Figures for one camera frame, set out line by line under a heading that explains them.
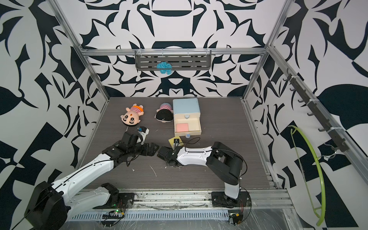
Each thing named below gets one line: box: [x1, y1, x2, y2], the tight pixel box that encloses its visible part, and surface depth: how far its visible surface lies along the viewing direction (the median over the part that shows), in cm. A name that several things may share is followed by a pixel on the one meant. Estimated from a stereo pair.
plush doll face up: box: [120, 103, 145, 127], surface depth 101 cm
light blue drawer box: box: [172, 97, 202, 137], surface depth 96 cm
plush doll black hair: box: [154, 102, 174, 123], surface depth 105 cm
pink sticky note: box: [176, 123, 189, 133], surface depth 98 cm
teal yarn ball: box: [156, 61, 173, 75], surface depth 93 cm
